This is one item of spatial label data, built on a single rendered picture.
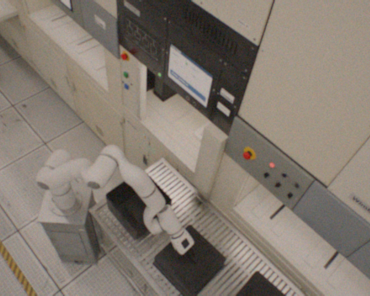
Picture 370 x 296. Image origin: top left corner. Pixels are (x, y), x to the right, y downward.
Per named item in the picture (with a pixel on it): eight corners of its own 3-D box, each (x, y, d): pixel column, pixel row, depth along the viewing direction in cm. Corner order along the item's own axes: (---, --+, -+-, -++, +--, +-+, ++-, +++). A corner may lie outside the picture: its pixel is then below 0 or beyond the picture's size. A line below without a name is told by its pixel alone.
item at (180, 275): (152, 263, 202) (152, 255, 192) (187, 229, 216) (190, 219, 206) (189, 303, 192) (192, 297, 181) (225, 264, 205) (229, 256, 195)
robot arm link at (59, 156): (45, 191, 202) (34, 169, 183) (62, 166, 213) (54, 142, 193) (64, 199, 200) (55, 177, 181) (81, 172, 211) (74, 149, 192)
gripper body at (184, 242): (173, 240, 183) (182, 256, 187) (187, 227, 188) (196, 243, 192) (165, 237, 190) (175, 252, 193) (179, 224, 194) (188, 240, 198)
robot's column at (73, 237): (60, 263, 272) (36, 221, 211) (68, 228, 289) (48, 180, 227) (97, 265, 273) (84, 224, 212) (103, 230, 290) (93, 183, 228)
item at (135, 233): (142, 182, 232) (142, 168, 218) (171, 213, 221) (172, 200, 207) (106, 207, 220) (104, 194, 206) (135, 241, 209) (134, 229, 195)
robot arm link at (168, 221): (166, 237, 185) (182, 229, 184) (153, 217, 181) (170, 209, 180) (165, 228, 193) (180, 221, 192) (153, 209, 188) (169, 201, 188)
